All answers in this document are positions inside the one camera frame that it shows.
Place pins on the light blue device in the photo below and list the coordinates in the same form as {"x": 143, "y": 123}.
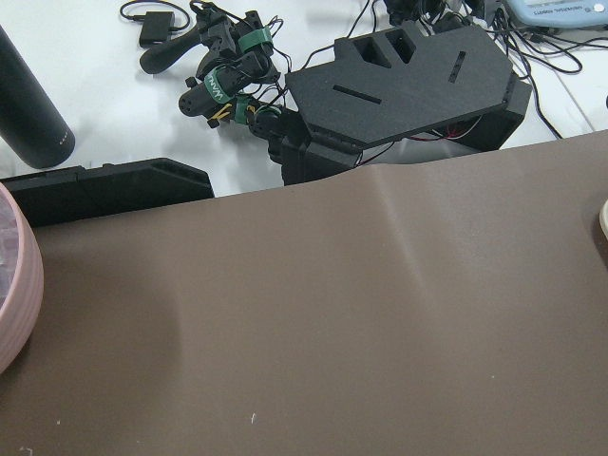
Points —
{"x": 559, "y": 14}

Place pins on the black printed stand box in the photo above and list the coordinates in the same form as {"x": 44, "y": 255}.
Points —
{"x": 394, "y": 84}

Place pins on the black teleoperation handle device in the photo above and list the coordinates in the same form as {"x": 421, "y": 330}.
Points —
{"x": 239, "y": 54}

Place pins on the black thermos bottle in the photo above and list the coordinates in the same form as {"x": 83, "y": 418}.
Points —
{"x": 31, "y": 124}

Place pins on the black plastic bar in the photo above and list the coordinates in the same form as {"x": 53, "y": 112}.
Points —
{"x": 75, "y": 193}

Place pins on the pink bowl of ice cubes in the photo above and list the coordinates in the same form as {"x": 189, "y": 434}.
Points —
{"x": 22, "y": 279}

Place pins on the black usb hub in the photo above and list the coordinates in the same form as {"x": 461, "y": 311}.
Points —
{"x": 156, "y": 27}

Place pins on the brown table mat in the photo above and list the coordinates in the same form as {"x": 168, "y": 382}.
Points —
{"x": 455, "y": 307}

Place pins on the cream rabbit tray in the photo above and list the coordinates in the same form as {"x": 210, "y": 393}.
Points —
{"x": 601, "y": 229}

